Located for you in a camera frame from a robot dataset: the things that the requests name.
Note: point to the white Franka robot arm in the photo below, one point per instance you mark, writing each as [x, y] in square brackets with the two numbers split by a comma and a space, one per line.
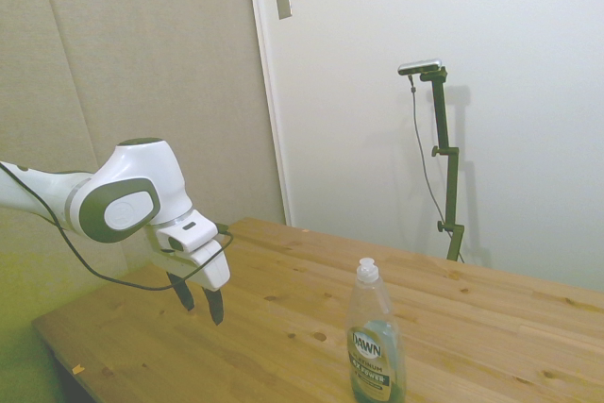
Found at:
[122, 176]

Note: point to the white door frame trim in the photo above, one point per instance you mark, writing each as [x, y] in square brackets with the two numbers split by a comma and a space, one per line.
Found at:
[269, 87]

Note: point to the clear Dawn dish soap bottle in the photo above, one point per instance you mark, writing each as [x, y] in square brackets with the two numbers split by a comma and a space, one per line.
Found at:
[375, 346]

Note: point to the grey wall switch plate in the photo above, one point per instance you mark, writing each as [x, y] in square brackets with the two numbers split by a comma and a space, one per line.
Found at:
[283, 2]

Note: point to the dark green camera stand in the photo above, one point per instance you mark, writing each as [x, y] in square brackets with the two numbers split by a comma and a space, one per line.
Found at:
[447, 162]

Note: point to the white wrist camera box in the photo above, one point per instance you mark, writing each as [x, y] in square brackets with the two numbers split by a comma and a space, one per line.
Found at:
[188, 232]

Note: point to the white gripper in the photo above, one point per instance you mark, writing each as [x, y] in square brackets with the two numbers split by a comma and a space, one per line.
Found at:
[207, 267]

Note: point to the silver exterior camera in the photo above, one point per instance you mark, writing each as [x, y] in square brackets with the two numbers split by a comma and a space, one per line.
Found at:
[420, 66]

